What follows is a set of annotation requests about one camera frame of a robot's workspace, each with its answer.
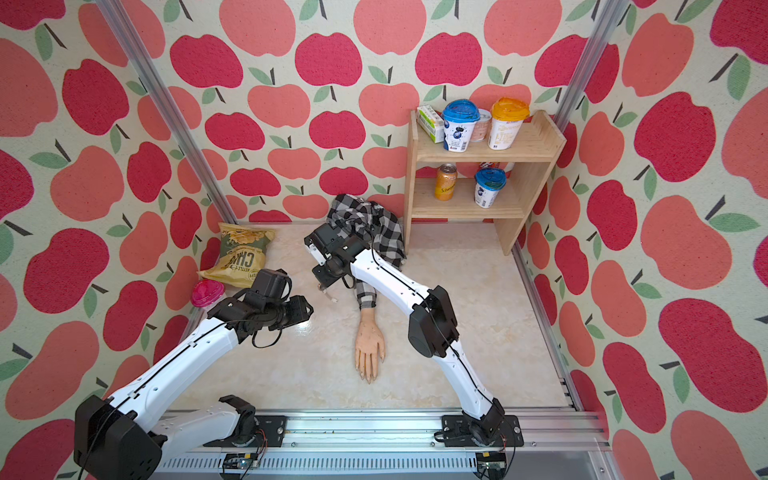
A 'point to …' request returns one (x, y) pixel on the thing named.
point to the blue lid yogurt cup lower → (488, 182)
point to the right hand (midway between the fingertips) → (327, 276)
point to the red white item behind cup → (506, 166)
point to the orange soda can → (445, 182)
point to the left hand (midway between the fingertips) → (310, 315)
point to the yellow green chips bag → (242, 255)
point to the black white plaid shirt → (375, 229)
